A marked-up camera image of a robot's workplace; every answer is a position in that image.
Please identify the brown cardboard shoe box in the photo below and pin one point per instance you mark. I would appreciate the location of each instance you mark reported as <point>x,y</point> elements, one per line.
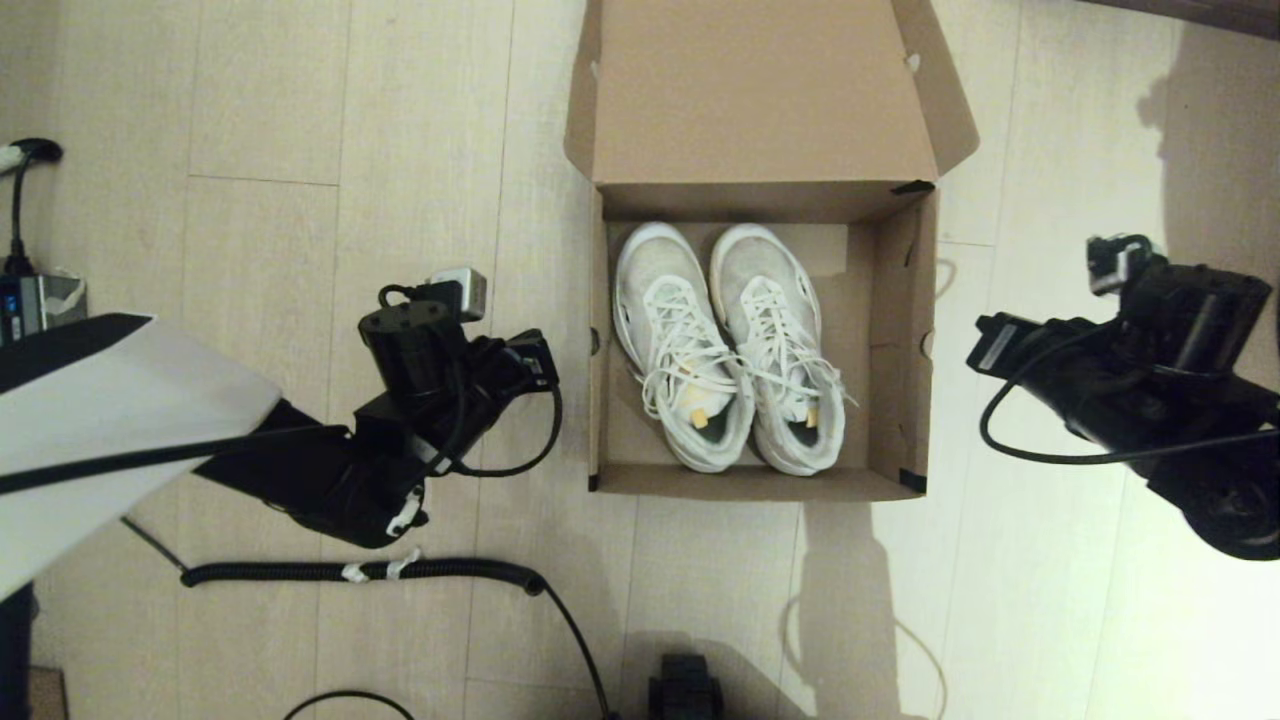
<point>750,100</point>

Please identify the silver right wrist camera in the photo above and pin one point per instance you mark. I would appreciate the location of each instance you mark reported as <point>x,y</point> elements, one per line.
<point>1115,262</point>

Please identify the brown cardboard piece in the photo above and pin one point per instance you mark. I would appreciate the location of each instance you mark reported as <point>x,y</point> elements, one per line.
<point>50,695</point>

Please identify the white lace-up sneaker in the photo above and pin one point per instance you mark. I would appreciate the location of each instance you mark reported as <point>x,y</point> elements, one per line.
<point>660,270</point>
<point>760,265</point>

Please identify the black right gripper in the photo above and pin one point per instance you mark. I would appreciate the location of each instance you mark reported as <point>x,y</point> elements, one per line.
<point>1075,365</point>

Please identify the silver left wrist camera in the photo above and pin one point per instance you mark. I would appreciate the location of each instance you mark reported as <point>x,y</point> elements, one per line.
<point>462,293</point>

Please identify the dark wooden furniture edge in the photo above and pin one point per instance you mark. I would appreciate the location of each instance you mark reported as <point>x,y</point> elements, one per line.
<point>1200,12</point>

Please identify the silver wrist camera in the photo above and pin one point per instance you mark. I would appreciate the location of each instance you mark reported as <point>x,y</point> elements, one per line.
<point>462,293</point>
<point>1115,262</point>

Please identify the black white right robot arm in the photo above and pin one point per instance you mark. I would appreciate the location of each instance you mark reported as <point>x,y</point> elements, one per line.
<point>1200,400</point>

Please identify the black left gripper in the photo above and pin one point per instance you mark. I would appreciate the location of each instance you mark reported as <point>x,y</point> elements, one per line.
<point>480,385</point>

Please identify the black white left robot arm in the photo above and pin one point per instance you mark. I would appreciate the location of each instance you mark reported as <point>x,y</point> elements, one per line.
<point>110,440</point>

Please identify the grey metal power inverter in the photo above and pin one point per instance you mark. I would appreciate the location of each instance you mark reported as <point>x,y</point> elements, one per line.
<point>45,305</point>

